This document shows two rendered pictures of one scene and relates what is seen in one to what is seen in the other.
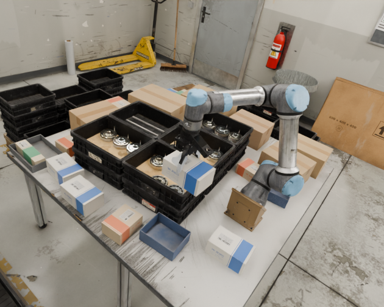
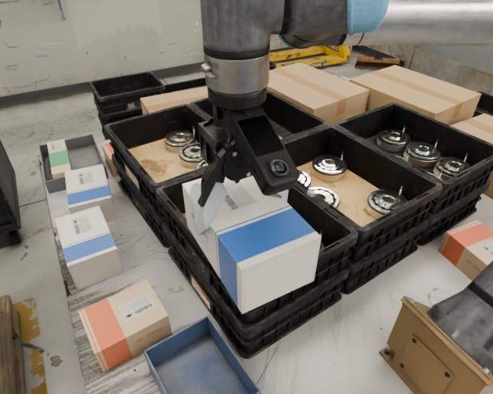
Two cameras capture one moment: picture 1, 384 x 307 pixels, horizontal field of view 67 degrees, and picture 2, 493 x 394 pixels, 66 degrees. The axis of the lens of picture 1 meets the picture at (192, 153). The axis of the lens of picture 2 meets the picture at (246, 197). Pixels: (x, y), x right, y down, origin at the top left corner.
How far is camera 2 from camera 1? 0.78 m
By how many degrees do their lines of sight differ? 24
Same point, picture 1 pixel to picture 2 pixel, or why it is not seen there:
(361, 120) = not seen: outside the picture
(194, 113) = (217, 20)
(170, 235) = (221, 379)
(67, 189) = (62, 229)
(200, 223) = (307, 367)
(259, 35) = not seen: outside the picture
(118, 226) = (103, 331)
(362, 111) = not seen: outside the picture
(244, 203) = (435, 349)
